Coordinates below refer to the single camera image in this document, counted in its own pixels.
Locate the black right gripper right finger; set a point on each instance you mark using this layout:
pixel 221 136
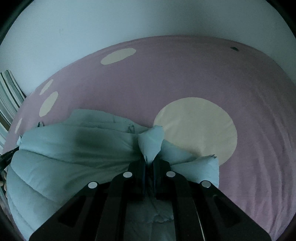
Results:
pixel 200 210

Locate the pink polka dot bedsheet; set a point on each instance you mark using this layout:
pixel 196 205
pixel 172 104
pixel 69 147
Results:
pixel 211 96

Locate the striped pillow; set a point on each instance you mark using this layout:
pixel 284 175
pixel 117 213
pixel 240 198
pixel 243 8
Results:
pixel 12 98

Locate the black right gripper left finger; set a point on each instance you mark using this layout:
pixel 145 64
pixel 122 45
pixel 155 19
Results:
pixel 97 211

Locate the light blue puffer jacket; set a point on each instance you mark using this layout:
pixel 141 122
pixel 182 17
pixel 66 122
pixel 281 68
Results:
pixel 54 162

